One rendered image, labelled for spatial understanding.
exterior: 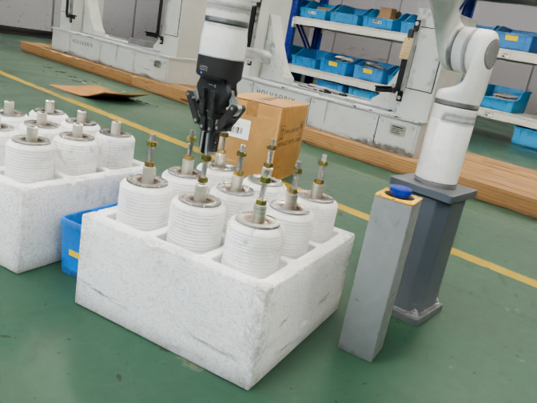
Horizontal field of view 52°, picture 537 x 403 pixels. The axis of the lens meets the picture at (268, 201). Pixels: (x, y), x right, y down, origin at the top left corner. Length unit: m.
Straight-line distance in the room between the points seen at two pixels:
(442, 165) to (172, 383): 0.69
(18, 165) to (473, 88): 0.92
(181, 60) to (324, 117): 1.40
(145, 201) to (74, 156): 0.33
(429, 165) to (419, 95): 1.75
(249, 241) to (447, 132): 0.52
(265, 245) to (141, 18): 7.62
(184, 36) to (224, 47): 3.27
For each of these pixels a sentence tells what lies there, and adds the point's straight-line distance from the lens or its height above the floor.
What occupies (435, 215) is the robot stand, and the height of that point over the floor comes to 0.25.
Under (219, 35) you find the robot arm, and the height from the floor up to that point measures 0.53.
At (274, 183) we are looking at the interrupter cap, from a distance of 1.15.
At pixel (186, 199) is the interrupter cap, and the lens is 0.95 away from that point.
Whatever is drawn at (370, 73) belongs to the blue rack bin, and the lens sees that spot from 6.10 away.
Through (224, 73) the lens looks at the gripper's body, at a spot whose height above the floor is 0.47.
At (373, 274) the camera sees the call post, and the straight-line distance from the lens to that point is 1.02.
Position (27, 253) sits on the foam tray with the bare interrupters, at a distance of 1.22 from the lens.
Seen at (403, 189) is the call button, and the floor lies 0.33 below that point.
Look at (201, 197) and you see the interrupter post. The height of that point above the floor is 0.26.
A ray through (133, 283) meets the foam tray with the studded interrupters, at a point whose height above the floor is 0.09.
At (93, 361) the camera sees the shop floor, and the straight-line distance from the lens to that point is 0.96.
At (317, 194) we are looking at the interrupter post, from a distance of 1.10.
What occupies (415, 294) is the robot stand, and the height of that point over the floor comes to 0.06.
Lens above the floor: 0.54
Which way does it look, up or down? 17 degrees down
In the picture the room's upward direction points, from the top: 11 degrees clockwise
